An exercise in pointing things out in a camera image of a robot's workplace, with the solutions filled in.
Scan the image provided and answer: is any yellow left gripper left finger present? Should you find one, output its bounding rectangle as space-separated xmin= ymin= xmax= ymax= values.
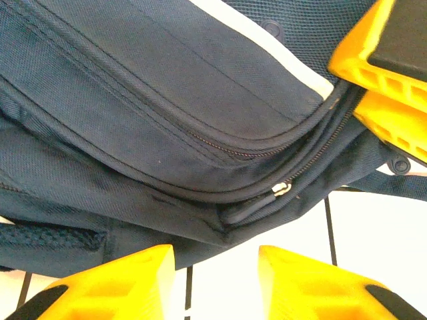
xmin=6 ymin=244 xmax=176 ymax=320

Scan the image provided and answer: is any navy student backpack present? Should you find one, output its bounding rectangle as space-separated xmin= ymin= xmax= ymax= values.
xmin=0 ymin=0 xmax=427 ymax=279

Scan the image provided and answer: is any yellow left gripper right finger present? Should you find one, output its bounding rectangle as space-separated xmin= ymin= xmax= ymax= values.
xmin=258 ymin=245 xmax=427 ymax=320

